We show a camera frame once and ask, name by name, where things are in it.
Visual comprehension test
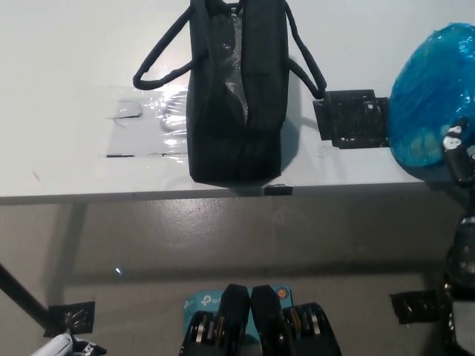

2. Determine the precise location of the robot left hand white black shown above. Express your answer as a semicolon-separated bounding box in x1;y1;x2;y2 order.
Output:
71;335;108;356

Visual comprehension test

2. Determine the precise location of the robot right hand white black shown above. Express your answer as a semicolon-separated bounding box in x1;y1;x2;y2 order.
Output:
442;117;475;187

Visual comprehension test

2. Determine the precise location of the blue plastic-wrapped plate stack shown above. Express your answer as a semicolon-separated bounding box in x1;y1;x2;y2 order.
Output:
387;21;475;175

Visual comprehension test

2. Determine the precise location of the robot left black body block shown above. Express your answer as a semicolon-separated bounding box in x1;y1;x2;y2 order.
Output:
180;283;252;356

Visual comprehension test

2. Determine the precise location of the black floor tape patch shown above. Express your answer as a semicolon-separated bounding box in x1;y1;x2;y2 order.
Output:
43;300;96;337
389;290;442;326

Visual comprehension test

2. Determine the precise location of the black table leg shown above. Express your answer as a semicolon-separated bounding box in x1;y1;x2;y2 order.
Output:
0;263;51;327

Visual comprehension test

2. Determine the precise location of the large black tape patch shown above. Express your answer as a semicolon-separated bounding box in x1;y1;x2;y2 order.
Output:
312;88;391;150

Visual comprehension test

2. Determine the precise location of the teal tp-link box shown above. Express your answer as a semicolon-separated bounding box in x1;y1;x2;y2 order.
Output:
182;284;297;346

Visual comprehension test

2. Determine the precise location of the clear shiny tape patch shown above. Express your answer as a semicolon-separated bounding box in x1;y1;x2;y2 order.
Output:
105;87;191;159

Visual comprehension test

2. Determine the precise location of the black fabric bag with handles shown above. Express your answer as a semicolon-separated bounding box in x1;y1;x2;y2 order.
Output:
133;0;327;185

